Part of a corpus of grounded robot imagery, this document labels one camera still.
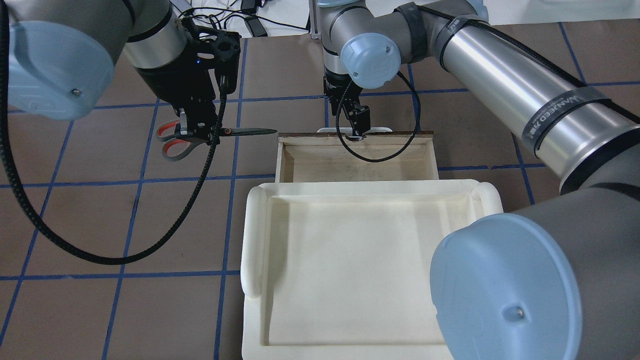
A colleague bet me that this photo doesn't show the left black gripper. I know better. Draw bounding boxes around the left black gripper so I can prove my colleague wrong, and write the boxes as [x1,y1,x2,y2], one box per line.
[135,17,241,146]

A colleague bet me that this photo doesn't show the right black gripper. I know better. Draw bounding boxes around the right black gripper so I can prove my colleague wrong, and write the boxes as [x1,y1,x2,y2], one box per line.
[323,72,371,142]

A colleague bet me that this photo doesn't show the white drawer handle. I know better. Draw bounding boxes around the white drawer handle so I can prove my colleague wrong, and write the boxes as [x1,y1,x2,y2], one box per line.
[317,126,394,136]

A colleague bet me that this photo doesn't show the orange grey scissors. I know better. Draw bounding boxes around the orange grey scissors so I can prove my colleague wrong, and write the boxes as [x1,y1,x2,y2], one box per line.
[155,120,278,162]

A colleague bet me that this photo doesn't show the light wooden drawer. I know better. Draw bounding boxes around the light wooden drawer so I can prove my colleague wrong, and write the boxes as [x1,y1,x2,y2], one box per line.
[275,131,440,183]

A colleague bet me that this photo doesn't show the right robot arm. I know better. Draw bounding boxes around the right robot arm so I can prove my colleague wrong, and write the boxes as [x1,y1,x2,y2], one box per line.
[312,0,639,360]

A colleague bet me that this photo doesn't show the cream plastic tray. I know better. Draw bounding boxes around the cream plastic tray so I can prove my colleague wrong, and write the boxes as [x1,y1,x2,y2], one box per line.
[240,179,503,360]

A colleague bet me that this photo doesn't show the right black braided cable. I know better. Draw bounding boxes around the right black braided cable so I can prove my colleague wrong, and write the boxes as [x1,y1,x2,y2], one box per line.
[335,70,422,163]

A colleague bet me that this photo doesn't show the black braided cable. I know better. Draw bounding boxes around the black braided cable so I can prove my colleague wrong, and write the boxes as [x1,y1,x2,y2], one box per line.
[0,0,228,266]
[335,70,422,163]

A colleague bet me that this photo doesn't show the left black braided cable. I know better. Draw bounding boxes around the left black braided cable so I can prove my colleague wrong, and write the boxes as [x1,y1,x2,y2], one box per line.
[0,0,228,266]

